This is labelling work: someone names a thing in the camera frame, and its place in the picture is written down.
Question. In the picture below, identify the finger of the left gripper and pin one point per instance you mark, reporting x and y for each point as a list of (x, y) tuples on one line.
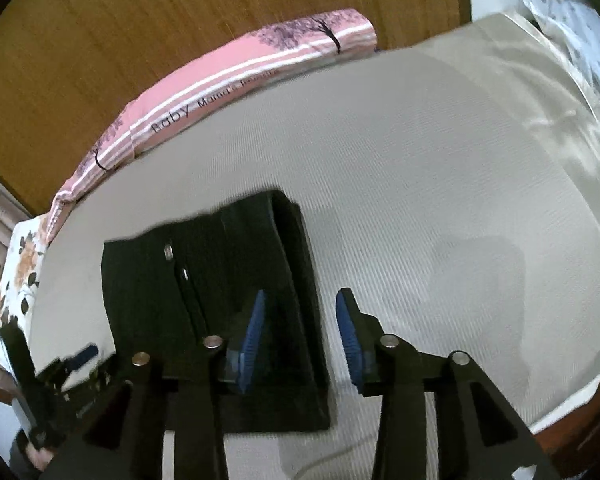
[(79, 359)]

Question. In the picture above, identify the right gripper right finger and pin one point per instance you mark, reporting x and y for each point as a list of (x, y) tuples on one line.
[(479, 433)]

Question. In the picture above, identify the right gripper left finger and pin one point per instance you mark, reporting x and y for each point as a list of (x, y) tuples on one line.
[(153, 423)]

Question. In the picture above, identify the black pants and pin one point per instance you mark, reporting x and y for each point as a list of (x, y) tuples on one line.
[(170, 287)]

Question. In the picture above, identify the person's left hand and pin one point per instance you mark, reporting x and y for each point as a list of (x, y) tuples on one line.
[(39, 458)]

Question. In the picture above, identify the white floral pillow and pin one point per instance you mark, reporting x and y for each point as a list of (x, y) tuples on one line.
[(20, 277)]

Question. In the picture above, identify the grey bed mat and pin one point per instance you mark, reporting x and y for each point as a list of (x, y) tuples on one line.
[(449, 221)]

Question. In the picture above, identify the wooden headboard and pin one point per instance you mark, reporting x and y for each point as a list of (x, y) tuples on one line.
[(68, 67)]

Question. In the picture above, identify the cream satin sheet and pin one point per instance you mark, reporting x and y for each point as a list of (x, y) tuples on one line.
[(535, 84)]

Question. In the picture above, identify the pink striped long pillow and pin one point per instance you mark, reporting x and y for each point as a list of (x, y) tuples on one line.
[(199, 88)]

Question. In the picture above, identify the white dotted cloth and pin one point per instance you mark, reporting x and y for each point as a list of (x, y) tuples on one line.
[(575, 27)]

